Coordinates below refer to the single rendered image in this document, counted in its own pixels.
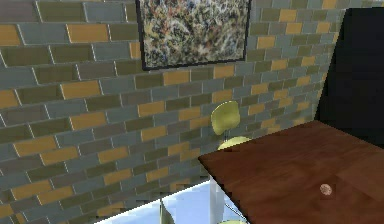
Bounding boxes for brown wooden dining table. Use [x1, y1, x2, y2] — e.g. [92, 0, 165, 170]
[197, 120, 384, 224]

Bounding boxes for framed speckled abstract painting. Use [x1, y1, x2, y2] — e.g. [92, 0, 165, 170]
[134, 0, 253, 72]

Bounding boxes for small round speckled ball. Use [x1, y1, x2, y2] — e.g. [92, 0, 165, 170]
[319, 183, 333, 197]

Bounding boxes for yellow-green chair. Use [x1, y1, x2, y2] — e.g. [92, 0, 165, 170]
[210, 100, 253, 152]

